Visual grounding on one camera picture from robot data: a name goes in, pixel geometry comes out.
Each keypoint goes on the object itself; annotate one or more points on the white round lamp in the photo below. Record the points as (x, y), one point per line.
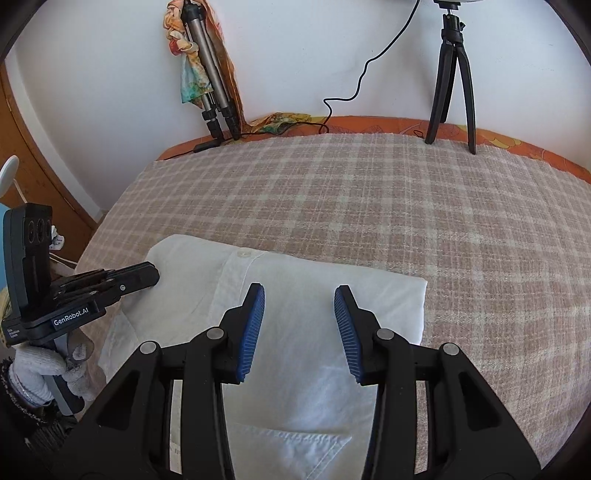
(8, 175)

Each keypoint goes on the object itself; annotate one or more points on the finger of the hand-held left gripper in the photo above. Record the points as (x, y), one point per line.
(134, 277)

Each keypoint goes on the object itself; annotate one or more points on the person's left hand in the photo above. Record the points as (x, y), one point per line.
(37, 364)

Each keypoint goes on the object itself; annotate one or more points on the orange patterned bedsheet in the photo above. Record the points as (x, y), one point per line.
(392, 124)

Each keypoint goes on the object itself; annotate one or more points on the white shirt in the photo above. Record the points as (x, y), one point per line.
(300, 318)

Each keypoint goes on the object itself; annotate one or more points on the black tripod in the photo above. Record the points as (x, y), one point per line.
(445, 69)

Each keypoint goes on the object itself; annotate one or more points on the silver tripod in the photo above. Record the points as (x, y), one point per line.
(217, 83)

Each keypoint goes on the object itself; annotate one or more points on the wooden door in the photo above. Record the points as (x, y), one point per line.
(46, 184)

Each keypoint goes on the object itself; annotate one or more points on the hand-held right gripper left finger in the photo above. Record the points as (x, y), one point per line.
(251, 332)

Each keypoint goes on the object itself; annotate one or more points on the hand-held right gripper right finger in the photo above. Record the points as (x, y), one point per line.
(346, 332)

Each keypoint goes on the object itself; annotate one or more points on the colourful scarf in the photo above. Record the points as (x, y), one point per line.
(189, 87)

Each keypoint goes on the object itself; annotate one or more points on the beige plaid blanket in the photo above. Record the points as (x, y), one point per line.
(392, 198)

